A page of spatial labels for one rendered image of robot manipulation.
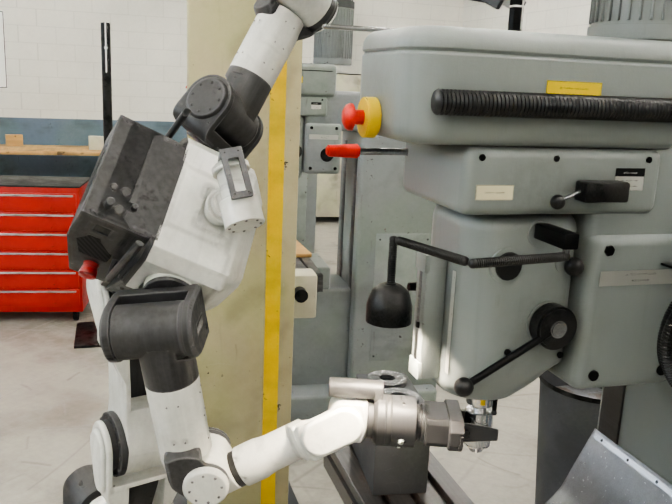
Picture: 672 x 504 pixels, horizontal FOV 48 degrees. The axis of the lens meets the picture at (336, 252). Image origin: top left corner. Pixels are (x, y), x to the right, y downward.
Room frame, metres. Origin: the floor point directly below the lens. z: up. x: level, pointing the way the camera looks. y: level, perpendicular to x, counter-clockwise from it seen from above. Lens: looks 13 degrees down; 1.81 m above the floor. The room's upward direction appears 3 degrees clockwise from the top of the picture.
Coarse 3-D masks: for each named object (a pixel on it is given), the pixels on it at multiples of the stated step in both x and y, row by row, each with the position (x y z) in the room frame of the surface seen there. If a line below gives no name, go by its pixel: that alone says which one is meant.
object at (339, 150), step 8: (336, 144) 1.22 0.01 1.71; (344, 144) 1.23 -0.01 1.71; (352, 144) 1.23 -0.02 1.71; (328, 152) 1.21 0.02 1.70; (336, 152) 1.21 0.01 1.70; (344, 152) 1.22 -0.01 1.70; (352, 152) 1.22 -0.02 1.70; (360, 152) 1.23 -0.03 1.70; (368, 152) 1.23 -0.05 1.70; (376, 152) 1.24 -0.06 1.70; (384, 152) 1.24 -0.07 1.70; (392, 152) 1.25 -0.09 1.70; (400, 152) 1.25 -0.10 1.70
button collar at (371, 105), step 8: (360, 104) 1.14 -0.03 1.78; (368, 104) 1.11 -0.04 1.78; (376, 104) 1.11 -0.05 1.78; (368, 112) 1.11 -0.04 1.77; (376, 112) 1.11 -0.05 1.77; (368, 120) 1.10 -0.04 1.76; (376, 120) 1.11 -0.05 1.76; (360, 128) 1.14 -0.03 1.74; (368, 128) 1.11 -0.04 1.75; (376, 128) 1.11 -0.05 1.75; (368, 136) 1.12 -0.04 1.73
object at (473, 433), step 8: (464, 424) 1.17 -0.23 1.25; (472, 424) 1.17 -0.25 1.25; (472, 432) 1.17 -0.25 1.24; (480, 432) 1.17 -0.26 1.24; (488, 432) 1.17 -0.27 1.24; (496, 432) 1.17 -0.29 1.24; (464, 440) 1.17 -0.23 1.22; (472, 440) 1.17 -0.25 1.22; (480, 440) 1.17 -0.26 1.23; (488, 440) 1.17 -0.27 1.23; (496, 440) 1.17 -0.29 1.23
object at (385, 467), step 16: (384, 384) 1.55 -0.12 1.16; (400, 384) 1.56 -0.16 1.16; (368, 448) 1.48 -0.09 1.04; (384, 448) 1.43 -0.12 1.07; (400, 448) 1.43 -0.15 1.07; (416, 448) 1.44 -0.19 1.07; (368, 464) 1.47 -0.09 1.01; (384, 464) 1.43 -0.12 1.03; (400, 464) 1.43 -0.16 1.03; (416, 464) 1.44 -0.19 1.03; (368, 480) 1.46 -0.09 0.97; (384, 480) 1.43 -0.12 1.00; (400, 480) 1.43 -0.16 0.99; (416, 480) 1.44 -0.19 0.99
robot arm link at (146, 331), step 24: (120, 312) 1.13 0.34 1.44; (144, 312) 1.12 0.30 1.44; (168, 312) 1.12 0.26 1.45; (120, 336) 1.10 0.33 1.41; (144, 336) 1.10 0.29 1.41; (168, 336) 1.10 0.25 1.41; (144, 360) 1.12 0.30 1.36; (168, 360) 1.11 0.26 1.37; (192, 360) 1.14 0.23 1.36; (144, 384) 1.14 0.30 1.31; (168, 384) 1.11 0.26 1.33
